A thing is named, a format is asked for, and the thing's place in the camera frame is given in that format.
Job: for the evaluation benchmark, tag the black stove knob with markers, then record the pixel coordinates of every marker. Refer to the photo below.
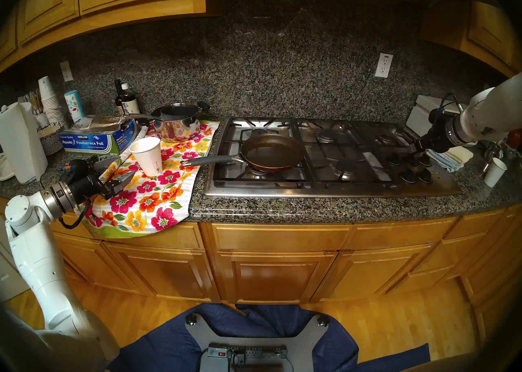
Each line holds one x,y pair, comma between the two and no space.
425,176
394,158
409,161
427,160
408,176

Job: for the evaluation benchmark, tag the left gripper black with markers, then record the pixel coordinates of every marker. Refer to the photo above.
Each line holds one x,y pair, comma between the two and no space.
90,186

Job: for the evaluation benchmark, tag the stainless steel gas cooktop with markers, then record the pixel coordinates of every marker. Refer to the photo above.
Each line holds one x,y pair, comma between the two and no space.
330,190

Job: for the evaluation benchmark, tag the blue moving blanket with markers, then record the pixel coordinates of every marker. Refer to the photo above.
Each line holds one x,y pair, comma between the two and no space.
163,342

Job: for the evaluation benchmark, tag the white paper towel roll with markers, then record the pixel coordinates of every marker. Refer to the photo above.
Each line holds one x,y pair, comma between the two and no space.
22,147

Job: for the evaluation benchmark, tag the wooden base cabinet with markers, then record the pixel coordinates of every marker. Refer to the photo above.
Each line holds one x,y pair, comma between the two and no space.
277,261

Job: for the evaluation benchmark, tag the black cast iron grate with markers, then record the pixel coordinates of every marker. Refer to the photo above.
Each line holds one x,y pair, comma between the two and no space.
399,139
299,130
310,171

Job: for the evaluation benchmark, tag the white wall outlet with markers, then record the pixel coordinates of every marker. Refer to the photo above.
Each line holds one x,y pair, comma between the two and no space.
383,65

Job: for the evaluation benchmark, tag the red bottle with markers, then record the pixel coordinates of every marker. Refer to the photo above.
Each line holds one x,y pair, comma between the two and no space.
516,139

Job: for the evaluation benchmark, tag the woven basket bowl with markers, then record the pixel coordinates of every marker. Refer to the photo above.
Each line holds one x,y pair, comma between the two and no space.
51,141

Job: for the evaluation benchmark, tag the stack of paper cups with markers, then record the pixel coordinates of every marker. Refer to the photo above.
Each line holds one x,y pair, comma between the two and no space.
51,100

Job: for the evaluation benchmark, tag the leaf patterned cup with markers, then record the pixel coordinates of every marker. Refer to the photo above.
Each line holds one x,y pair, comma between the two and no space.
74,106

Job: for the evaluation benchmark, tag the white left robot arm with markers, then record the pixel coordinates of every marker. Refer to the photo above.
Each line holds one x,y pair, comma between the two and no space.
36,261

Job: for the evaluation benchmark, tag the yellow folded towel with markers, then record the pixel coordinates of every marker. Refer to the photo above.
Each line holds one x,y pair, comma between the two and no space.
463,155

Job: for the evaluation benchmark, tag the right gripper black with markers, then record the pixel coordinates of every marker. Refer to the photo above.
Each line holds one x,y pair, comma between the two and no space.
439,135

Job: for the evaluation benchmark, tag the black power strip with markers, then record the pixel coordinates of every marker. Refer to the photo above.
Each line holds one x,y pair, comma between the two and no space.
257,351

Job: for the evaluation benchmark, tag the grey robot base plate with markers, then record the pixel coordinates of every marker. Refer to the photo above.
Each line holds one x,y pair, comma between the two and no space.
257,336

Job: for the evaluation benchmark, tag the white light switch plate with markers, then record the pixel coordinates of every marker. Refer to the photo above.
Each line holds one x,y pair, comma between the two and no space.
66,71

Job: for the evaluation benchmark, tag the red nonstick frying pan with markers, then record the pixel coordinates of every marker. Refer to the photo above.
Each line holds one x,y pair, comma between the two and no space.
273,153

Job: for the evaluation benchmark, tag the wooden chopsticks bundle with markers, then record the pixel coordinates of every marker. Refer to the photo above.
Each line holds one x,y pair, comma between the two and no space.
34,102

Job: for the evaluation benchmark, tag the floral kitchen towel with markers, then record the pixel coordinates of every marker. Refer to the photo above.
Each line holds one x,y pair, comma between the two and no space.
163,200

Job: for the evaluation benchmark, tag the white paper cup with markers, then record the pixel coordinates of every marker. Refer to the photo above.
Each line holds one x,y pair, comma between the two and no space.
147,157
495,171

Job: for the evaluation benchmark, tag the white utensil mug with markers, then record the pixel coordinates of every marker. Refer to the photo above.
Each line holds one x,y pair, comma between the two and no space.
42,120

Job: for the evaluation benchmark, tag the blue striped folded towel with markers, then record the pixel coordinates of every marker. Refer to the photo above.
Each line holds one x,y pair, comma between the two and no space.
446,162

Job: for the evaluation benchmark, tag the labelled bottle white cap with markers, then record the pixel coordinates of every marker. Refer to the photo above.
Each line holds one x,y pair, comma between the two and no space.
129,104

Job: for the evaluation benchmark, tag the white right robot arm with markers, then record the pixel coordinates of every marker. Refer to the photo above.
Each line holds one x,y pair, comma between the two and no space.
489,114

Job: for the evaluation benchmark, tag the blue foil box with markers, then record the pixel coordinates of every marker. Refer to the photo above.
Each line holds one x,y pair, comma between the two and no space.
89,141

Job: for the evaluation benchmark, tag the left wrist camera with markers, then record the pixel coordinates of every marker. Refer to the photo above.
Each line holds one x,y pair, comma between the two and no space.
75,169

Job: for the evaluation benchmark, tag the white toaster oven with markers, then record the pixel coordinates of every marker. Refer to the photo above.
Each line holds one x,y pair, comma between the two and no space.
420,114

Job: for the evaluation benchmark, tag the stainless steel saucepan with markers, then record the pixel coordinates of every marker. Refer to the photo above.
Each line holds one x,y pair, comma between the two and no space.
179,126

